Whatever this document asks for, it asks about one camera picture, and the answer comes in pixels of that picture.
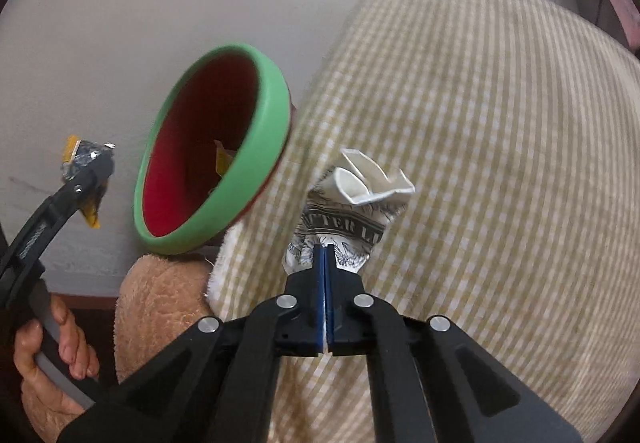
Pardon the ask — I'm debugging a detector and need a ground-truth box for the gold foil wrapper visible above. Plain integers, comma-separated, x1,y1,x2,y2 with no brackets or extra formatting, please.
214,140,236,177

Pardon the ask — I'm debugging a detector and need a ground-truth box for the white paper cup wrapper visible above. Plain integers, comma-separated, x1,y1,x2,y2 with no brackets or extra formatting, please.
283,148,416,275

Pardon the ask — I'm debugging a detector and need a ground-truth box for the yellow brown snack wrapper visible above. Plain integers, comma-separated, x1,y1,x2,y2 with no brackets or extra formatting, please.
61,135,114,229

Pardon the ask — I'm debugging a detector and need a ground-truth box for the green red trash bin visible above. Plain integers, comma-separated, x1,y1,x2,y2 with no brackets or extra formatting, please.
134,43,294,255

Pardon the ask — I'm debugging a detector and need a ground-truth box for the person left hand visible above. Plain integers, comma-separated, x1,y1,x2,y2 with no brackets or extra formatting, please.
13,295,100,442

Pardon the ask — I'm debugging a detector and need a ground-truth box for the orange plush towel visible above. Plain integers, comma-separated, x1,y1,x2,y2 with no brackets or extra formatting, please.
114,255,212,381

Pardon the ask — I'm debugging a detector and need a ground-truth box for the beige checkered table cloth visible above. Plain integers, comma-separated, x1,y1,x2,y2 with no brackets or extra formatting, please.
206,0,639,442

